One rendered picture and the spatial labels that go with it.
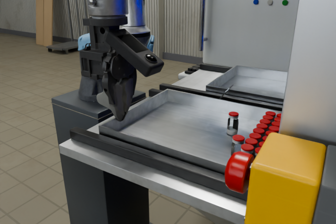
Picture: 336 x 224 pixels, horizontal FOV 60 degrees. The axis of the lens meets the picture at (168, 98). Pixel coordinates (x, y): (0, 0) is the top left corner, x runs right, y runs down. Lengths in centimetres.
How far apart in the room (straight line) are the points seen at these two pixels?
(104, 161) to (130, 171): 6
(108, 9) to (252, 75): 63
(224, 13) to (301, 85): 112
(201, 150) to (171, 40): 444
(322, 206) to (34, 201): 181
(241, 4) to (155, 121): 85
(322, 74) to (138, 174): 32
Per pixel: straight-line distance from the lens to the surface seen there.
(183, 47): 484
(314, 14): 31
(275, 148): 29
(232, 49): 142
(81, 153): 58
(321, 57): 31
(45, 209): 188
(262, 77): 103
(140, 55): 53
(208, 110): 73
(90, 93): 106
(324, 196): 26
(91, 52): 58
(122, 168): 52
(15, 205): 198
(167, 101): 78
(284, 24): 134
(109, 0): 54
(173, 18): 489
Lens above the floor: 117
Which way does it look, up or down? 21 degrees down
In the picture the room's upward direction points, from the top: straight up
